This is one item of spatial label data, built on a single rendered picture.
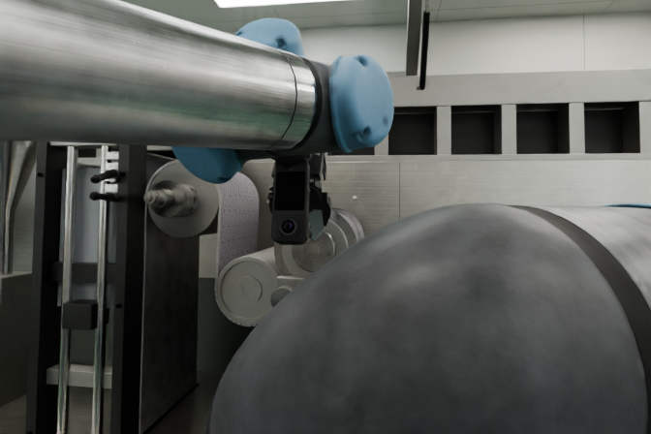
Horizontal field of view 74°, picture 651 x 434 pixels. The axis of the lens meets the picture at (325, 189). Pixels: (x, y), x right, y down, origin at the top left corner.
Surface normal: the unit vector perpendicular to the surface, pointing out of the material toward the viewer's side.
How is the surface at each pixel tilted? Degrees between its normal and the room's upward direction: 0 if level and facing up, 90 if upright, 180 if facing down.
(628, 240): 36
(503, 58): 90
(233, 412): 79
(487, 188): 90
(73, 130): 155
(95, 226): 90
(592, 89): 90
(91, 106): 132
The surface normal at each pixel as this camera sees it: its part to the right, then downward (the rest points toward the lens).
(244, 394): -0.80, -0.27
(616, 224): 0.20, -0.91
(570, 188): -0.14, -0.05
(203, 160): -0.43, 0.69
